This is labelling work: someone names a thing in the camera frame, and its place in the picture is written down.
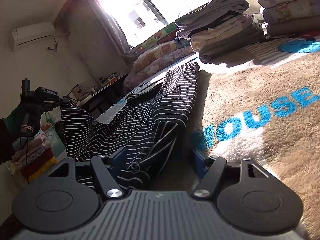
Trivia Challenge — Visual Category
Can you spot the black white striped garment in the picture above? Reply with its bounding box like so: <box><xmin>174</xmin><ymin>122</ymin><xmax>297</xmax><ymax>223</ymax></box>
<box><xmin>61</xmin><ymin>62</ymin><xmax>199</xmax><ymax>190</ymax></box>

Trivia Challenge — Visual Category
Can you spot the maroon sleeved left forearm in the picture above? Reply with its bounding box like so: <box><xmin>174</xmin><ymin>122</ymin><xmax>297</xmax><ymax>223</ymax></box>
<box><xmin>0</xmin><ymin>117</ymin><xmax>20</xmax><ymax>164</ymax></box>

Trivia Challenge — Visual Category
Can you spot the left gloved hand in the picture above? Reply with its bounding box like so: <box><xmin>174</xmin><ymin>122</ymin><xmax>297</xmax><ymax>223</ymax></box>
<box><xmin>4</xmin><ymin>104</ymin><xmax>42</xmax><ymax>142</ymax></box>

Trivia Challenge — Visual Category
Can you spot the colourful alphabet foam mat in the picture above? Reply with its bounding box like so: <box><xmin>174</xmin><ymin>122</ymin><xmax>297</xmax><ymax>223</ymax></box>
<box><xmin>130</xmin><ymin>22</ymin><xmax>178</xmax><ymax>54</ymax></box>

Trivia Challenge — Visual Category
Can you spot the beige window curtain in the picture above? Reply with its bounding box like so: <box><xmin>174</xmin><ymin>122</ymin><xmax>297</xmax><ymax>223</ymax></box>
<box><xmin>86</xmin><ymin>0</ymin><xmax>135</xmax><ymax>66</ymax></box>

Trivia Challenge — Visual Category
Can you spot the purple floral folded quilt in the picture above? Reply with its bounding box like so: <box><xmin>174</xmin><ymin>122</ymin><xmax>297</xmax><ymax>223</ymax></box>
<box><xmin>123</xmin><ymin>46</ymin><xmax>194</xmax><ymax>95</ymax></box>

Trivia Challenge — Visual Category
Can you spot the yellow patterned pillow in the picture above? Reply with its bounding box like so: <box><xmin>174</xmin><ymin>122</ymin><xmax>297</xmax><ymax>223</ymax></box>
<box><xmin>132</xmin><ymin>40</ymin><xmax>178</xmax><ymax>73</ymax></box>

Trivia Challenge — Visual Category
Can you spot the white wall air conditioner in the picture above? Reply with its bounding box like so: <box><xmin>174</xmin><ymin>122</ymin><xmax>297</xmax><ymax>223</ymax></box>
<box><xmin>11</xmin><ymin>22</ymin><xmax>55</xmax><ymax>49</ymax></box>

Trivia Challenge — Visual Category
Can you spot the floral folded blanket stack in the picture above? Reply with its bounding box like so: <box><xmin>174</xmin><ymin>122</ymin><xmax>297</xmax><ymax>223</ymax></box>
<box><xmin>257</xmin><ymin>0</ymin><xmax>319</xmax><ymax>36</ymax></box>

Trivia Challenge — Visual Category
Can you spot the grey folded laundry stack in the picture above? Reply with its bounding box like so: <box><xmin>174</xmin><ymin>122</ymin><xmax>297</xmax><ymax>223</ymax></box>
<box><xmin>175</xmin><ymin>0</ymin><xmax>265</xmax><ymax>63</ymax></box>

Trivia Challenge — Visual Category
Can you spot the colourful folded clothes pile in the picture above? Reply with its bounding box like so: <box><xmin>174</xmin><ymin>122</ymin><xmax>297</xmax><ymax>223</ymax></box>
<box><xmin>5</xmin><ymin>123</ymin><xmax>67</xmax><ymax>182</ymax></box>

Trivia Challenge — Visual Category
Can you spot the cluttered dark side table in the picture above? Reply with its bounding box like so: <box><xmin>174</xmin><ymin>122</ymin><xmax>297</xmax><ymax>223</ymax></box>
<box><xmin>70</xmin><ymin>73</ymin><xmax>128</xmax><ymax>118</ymax></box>

